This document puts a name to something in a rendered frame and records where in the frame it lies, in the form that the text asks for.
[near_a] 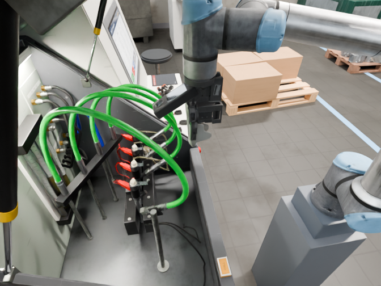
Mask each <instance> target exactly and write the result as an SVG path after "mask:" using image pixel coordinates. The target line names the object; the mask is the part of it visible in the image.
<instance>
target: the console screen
mask: <svg viewBox="0 0 381 286"><path fill-rule="evenodd" d="M102 24H103V26H104V28H105V30H106V32H107V34H108V37H109V39H110V41H111V43H112V45H113V47H114V49H115V52H116V54H117V56H118V59H119V60H120V62H121V65H122V67H123V69H124V71H125V74H126V76H127V78H128V80H129V82H130V83H131V84H136V85H139V78H140V61H139V58H138V56H137V53H136V50H135V48H134V45H133V43H132V40H131V38H130V36H129V33H128V30H127V28H126V25H125V23H124V20H123V18H122V16H121V13H120V10H119V9H118V6H117V3H116V1H115V0H113V1H112V3H111V5H110V7H109V9H108V11H107V13H106V15H105V17H104V19H103V22H102Z"/></svg>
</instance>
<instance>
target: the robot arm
mask: <svg viewBox="0 0 381 286"><path fill-rule="evenodd" d="M181 25H182V40H183V74H184V83H183V84H181V85H180V86H178V87H177V88H175V89H174V90H172V91H171V92H169V93H168V94H166V95H165V96H163V97H161V98H160V99H158V100H157V101H156V102H154V103H153V112H154V115H155V116H156V117H157V118H158V119H161V118H163V117H165V116H166V115H168V114H169V113H171V112H172V111H174V110H175V109H177V108H179V107H180V106H182V105H183V104H185V111H186V115H187V130H188V141H189V144H190V145H191V147H195V145H196V143H197V142H200V141H203V140H207V139H209V138H210V137H211V133H210V132H207V130H208V129H209V126H208V125H207V124H205V123H212V124H215V123H221V120H222V109H223V104H222V102H221V98H222V86H223V77H222V76H221V73H220V72H219V71H217V62H218V50H227V51H243V52H257V53H262V52H276V51H278V50H279V48H280V46H281V44H282V41H283V40H286V41H292V42H295V43H301V44H307V45H313V46H316V47H322V48H328V49H333V50H337V51H343V52H348V53H354V54H360V55H363V56H369V57H371V59H372V61H374V62H376V63H379V64H381V20H380V19H374V18H368V17H364V16H358V15H353V14H347V13H343V12H337V11H331V10H325V9H319V8H315V7H310V6H304V5H298V4H294V3H288V2H282V1H276V0H240V1H239V3H238V4H237V5H236V7H235V8H227V7H223V4H222V0H183V2H182V21H181ZM220 111H221V113H220ZM219 114H220V118H219ZM204 122H205V123H204ZM310 199H311V202H312V204H313V205H314V207H315V208H316V209H317V210H319V211H320V212H321V213H323V214H325V215H326V216H329V217H332V218H344V219H345V220H346V222H347V224H348V226H349V227H350V228H352V229H353V230H355V231H357V232H361V233H381V148H380V150H379V152H378V153H377V155H376V157H375V158H374V160H371V159H370V158H368V157H366V156H364V155H362V154H359V153H355V152H342V153H340V154H338V155H337V157H336V158H335V159H334V160H333V163H332V164H331V166H330V168H329V170H328V172H327V174H326V175H325V177H324V179H323V180H322V181H321V182H319V183H318V184H316V185H315V186H314V187H313V188H312V190H311V192H310Z"/></svg>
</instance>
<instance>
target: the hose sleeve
mask: <svg viewBox="0 0 381 286"><path fill-rule="evenodd" d="M153 207H157V208H158V209H159V210H160V211H166V210H168V208H167V203H161V204H157V205H151V206H148V207H145V213H150V211H149V210H148V208H153Z"/></svg>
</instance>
